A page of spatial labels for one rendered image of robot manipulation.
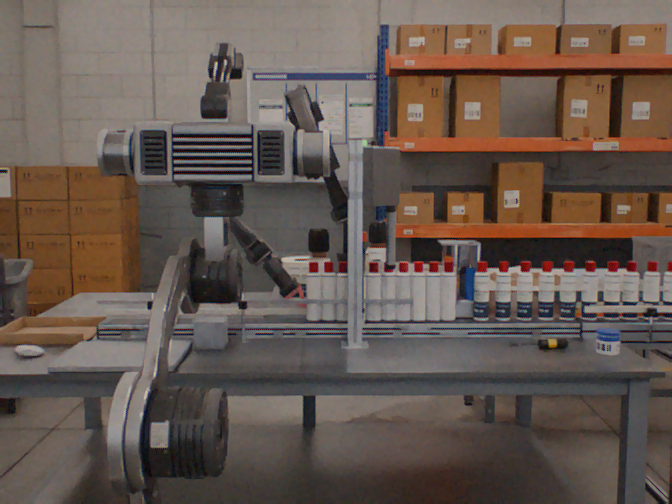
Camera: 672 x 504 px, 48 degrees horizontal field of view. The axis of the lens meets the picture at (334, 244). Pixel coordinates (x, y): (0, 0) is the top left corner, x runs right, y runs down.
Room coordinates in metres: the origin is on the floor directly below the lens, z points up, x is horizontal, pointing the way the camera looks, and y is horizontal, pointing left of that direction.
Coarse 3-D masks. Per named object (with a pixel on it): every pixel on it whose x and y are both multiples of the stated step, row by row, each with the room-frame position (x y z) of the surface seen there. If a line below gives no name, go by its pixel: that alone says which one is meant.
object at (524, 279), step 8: (520, 264) 2.56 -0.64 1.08; (528, 264) 2.55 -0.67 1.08; (520, 272) 2.56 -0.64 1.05; (528, 272) 2.55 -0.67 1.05; (520, 280) 2.54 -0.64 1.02; (528, 280) 2.54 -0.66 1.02; (520, 288) 2.54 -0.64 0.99; (528, 288) 2.54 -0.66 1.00; (520, 296) 2.54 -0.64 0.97; (528, 296) 2.54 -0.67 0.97; (520, 304) 2.54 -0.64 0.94; (528, 304) 2.54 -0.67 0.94; (520, 312) 2.54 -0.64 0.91; (528, 312) 2.54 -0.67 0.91; (520, 320) 2.54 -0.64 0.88; (528, 320) 2.54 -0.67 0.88
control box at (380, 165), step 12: (372, 156) 2.37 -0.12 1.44; (384, 156) 2.42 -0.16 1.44; (396, 156) 2.49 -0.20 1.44; (372, 168) 2.37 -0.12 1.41; (384, 168) 2.42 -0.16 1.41; (396, 168) 2.49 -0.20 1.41; (372, 180) 2.37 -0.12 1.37; (384, 180) 2.43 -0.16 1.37; (396, 180) 2.49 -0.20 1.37; (372, 192) 2.37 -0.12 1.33; (384, 192) 2.43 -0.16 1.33; (396, 192) 2.49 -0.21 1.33; (372, 204) 2.37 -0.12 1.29; (384, 204) 2.43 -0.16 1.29
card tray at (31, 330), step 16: (16, 320) 2.61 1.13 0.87; (32, 320) 2.66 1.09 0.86; (48, 320) 2.66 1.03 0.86; (64, 320) 2.66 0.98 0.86; (80, 320) 2.66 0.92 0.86; (96, 320) 2.67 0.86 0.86; (0, 336) 2.41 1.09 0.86; (16, 336) 2.41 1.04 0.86; (32, 336) 2.41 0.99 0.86; (48, 336) 2.41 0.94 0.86; (64, 336) 2.41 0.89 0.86; (80, 336) 2.41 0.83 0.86
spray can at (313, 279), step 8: (312, 264) 2.54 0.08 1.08; (312, 272) 2.54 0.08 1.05; (312, 280) 2.53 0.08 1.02; (320, 280) 2.54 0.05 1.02; (312, 288) 2.53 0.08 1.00; (320, 288) 2.54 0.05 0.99; (312, 296) 2.53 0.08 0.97; (320, 296) 2.54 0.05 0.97; (312, 304) 2.53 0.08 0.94; (320, 304) 2.54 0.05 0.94; (312, 312) 2.53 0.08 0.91; (320, 312) 2.54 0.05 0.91; (312, 320) 2.53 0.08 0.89; (320, 320) 2.54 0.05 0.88
